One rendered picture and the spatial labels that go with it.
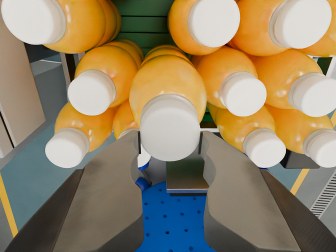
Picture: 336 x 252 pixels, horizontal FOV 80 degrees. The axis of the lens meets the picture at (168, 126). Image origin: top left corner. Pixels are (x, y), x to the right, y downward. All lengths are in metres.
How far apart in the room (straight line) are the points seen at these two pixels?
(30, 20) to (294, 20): 0.21
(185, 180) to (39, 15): 0.29
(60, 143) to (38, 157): 1.62
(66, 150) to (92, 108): 0.06
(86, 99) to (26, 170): 1.81
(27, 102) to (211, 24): 0.26
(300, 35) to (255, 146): 0.11
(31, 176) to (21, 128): 1.70
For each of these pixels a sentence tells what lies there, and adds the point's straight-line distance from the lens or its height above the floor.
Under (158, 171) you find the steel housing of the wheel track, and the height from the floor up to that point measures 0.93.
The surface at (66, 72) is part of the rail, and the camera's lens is 0.35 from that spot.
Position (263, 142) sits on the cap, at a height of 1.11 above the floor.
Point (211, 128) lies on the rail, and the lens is 0.37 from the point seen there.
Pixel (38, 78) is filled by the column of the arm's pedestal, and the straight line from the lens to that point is 1.18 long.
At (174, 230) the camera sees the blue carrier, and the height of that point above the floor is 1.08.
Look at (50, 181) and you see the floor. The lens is 1.98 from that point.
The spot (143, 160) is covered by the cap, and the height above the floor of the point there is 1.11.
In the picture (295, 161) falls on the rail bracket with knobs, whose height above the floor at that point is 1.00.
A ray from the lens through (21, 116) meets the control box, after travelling 0.32.
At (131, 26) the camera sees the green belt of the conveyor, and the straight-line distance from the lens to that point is 0.40.
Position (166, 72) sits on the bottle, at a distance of 0.16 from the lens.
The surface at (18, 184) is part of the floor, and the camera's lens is 2.14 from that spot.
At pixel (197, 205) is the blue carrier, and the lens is 0.41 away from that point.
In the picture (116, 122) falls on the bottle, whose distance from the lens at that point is 0.26.
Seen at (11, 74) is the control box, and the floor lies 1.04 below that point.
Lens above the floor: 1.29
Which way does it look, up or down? 63 degrees down
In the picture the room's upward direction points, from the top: 177 degrees clockwise
